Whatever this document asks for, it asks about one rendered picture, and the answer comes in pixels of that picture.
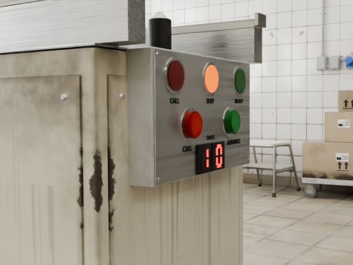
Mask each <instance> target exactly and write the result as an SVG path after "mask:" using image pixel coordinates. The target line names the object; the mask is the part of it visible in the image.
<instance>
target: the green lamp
mask: <svg viewBox="0 0 353 265"><path fill-rule="evenodd" d="M235 85H236V89H237V91H238V92H239V93H240V94H241V93H243V91H244V90H245V86H246V77H245V73H244V71H243V70H242V69H239V70H238V71H237V73H236V76H235Z"/></svg>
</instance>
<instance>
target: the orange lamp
mask: <svg viewBox="0 0 353 265"><path fill-rule="evenodd" d="M205 82H206V86H207V88H208V90H209V91H210V92H211V93H213V92H215V91H216V89H217V86H218V82H219V76H218V73H217V70H216V68H215V67H214V66H213V65H210V66H209V67H208V68H207V70H206V75H205Z"/></svg>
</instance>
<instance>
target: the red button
mask: <svg viewBox="0 0 353 265"><path fill-rule="evenodd" d="M183 126H184V132H185V135H186V136H187V137H188V138H193V139H195V138H198V136H199V135H200V134H201V132H202V127H203V121H202V117H201V115H200V114H199V113H198V112H197V111H189V112H188V113H187V114H186V116H185V118H184V124H183Z"/></svg>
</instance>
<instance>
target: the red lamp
mask: <svg viewBox="0 0 353 265"><path fill-rule="evenodd" d="M168 80H169V84H170V86H171V88H172V89H173V90H174V91H179V90H180V89H181V88H182V86H183V83H184V70H183V67H182V65H181V63H180V62H179V61H177V60H174V61H172V63H171V64H170V66H169V70H168Z"/></svg>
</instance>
